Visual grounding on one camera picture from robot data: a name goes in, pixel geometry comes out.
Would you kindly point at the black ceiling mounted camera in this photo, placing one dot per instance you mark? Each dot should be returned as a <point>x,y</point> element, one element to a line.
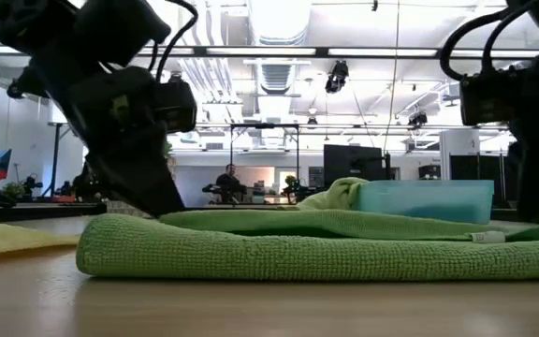
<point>337,77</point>
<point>418,120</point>

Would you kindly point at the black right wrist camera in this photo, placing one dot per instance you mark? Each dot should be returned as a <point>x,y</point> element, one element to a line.
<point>489,100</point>

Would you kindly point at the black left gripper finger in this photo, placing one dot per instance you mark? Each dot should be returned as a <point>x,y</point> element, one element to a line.
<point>120,173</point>
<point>152,173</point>

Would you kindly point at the lime green microfiber towel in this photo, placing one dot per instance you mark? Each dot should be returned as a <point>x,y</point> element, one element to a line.
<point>339,194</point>

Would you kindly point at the translucent teal plastic bin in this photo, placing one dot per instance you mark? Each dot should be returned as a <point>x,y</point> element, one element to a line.
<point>428,201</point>

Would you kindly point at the small background plant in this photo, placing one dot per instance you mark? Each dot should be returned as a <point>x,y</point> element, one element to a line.
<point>16,192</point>

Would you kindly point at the yellow microfiber towel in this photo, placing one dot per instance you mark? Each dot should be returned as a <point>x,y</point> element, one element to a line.
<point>7,238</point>

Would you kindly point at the person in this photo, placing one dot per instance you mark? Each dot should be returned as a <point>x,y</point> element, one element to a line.
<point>84,187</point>
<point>229,182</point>

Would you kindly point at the black background stand frame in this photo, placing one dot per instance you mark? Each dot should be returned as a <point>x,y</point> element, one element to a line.
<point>55,159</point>

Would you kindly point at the small black background monitor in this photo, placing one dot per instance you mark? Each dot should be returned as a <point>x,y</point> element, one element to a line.
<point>430,172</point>

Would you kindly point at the black background robot arm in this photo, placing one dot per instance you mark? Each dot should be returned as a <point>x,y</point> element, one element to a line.
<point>31,183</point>
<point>211,189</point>
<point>297,189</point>

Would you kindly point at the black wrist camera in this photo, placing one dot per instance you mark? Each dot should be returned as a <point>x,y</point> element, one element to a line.
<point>178,105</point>
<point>489,100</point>

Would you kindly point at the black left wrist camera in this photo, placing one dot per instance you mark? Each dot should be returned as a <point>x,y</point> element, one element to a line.
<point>178,105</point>

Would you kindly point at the black background partition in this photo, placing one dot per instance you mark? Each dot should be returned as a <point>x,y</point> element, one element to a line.
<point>485,182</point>

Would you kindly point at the black overhead crossbeam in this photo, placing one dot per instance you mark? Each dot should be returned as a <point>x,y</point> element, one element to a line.
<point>321,51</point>

